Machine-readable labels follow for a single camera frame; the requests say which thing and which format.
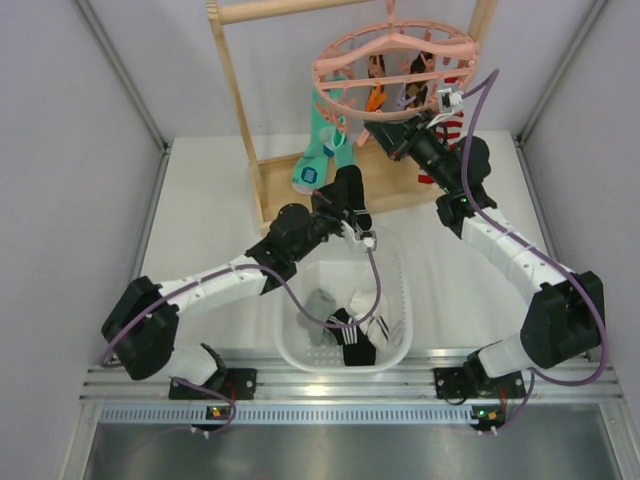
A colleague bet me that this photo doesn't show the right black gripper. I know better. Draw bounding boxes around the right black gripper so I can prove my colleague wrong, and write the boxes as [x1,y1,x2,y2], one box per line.
[368,109,459,194]

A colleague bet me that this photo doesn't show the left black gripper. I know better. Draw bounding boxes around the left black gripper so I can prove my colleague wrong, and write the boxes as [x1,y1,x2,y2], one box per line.
[290,175,356,262]

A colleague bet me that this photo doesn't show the black sock white stripes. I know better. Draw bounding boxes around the black sock white stripes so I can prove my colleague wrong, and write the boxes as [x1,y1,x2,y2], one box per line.
[335,164,373,232]

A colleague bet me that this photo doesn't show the pink round clip hanger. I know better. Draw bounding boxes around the pink round clip hanger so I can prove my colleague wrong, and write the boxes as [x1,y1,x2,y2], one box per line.
[311,1,483,133]

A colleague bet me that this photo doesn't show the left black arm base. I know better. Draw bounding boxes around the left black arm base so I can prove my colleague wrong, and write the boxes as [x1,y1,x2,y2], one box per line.
[168,368,257,401]

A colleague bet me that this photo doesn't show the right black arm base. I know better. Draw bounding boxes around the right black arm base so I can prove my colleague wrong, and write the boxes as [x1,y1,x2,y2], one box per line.
[433,367,526,404]

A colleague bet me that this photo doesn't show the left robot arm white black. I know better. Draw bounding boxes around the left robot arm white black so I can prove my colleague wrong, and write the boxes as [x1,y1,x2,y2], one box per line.
[101,179,355,397]

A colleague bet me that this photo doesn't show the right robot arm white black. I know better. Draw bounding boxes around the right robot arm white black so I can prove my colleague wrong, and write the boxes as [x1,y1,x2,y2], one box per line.
[364,114,606,397]

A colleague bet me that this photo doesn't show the green sock left hanging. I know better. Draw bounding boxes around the green sock left hanging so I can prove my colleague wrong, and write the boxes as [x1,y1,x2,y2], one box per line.
[291,88,335,194]

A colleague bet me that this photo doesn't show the green sock hanging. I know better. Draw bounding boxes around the green sock hanging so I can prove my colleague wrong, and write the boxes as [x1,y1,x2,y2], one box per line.
[329,128,356,169]
[291,88,335,194]

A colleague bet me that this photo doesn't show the red white striped sock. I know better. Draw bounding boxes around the red white striped sock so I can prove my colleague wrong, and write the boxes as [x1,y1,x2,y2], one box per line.
[416,74,466,186]

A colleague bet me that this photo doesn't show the green sock right hanging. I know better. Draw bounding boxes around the green sock right hanging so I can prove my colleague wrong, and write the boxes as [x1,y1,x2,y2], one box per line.
[329,128,356,169]

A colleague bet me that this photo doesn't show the grey sock in basket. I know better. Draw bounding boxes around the grey sock in basket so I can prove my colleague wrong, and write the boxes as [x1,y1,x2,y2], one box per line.
[296,289,337,347]

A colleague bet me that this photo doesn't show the white sock in basket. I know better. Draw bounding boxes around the white sock in basket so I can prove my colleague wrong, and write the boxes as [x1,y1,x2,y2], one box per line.
[349,289,403,351]

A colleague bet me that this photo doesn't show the white plastic laundry basket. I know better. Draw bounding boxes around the white plastic laundry basket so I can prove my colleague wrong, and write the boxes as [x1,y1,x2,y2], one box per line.
[274,227,413,374]

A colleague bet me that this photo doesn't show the black striped sock in basket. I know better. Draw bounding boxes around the black striped sock in basket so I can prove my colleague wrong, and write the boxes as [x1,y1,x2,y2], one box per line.
[326,308,376,367]

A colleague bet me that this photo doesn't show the wooden drying rack frame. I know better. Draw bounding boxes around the wooden drying rack frame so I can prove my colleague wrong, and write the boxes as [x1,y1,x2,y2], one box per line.
[206,1,497,232]

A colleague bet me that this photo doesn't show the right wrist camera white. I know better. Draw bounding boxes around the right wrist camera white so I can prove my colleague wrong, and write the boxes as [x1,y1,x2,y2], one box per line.
[427,86,464,128]

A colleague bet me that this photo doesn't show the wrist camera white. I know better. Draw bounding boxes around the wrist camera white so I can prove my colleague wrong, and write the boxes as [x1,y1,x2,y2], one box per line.
[427,86,464,128]
[341,220,378,253]

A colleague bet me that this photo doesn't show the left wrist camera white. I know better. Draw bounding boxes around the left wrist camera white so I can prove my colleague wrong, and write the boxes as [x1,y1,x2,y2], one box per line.
[341,220,378,253]

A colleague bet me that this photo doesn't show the aluminium mounting rail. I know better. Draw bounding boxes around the aluminium mounting rail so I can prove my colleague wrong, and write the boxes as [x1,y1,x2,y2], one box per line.
[79,349,624,403]

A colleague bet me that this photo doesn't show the perforated grey cable duct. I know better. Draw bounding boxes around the perforated grey cable duct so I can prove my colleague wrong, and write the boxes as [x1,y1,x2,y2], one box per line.
[99,403,506,426]

